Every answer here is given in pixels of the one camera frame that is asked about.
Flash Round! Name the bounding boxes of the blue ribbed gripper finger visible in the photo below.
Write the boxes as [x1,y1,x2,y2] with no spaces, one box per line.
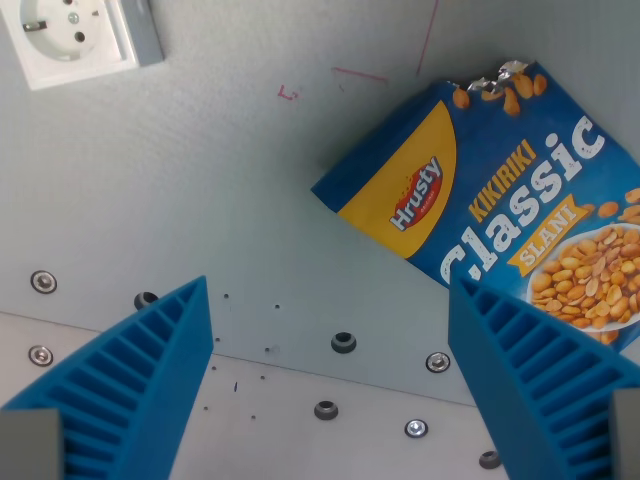
[0,275,215,480]
[447,273,640,480]

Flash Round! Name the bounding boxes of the blue Hrusty peanut bag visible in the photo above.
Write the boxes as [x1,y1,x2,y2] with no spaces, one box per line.
[310,58,640,347]

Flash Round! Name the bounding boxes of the white wall power socket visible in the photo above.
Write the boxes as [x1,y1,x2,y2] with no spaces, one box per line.
[0,0,166,92]

